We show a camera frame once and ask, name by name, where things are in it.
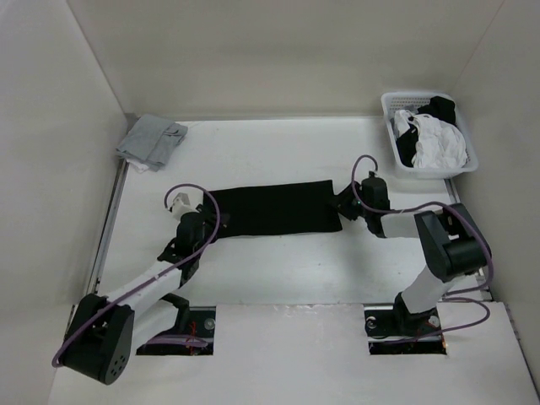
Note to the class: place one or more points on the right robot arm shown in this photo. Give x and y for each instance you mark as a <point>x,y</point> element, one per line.
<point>451,242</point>

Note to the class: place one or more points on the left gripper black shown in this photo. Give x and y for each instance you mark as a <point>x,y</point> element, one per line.
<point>208,215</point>

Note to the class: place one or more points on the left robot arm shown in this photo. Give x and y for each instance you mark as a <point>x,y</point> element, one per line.
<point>106,330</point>

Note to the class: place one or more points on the folded grey tank top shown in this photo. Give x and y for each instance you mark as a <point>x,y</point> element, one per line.
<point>151,141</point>

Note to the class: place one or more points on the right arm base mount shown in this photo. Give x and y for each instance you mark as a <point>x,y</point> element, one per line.
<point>379,333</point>

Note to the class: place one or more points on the folded white tank top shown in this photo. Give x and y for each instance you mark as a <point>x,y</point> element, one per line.
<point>138,166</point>

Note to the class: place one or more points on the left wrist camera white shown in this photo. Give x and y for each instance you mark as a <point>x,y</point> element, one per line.
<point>180,206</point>

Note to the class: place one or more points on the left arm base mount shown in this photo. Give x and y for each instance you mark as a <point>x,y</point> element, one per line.
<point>191,335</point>

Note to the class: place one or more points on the white plastic laundry basket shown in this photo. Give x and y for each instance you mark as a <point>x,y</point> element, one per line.
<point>397,100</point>

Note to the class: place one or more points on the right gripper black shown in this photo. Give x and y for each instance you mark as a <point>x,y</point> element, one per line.
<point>343,198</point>

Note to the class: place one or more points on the white tank top in basket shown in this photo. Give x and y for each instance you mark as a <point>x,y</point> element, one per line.
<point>439,141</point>

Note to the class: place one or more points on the black tank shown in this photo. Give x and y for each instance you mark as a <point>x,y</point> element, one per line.
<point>289,209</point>
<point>445,109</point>

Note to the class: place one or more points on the black tank top in basket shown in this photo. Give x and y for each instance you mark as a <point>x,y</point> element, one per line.
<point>445,109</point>

